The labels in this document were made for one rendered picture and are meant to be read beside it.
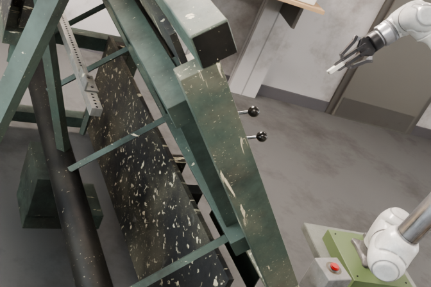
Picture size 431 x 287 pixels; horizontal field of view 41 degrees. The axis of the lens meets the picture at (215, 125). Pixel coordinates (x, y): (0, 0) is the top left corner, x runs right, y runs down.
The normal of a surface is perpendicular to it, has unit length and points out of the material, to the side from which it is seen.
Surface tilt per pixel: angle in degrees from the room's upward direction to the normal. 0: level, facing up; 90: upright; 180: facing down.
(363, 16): 90
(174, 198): 90
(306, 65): 90
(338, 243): 1
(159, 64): 40
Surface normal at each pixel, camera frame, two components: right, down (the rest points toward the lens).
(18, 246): 0.36, -0.81
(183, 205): -0.86, -0.10
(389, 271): -0.38, 0.43
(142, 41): -0.27, -0.68
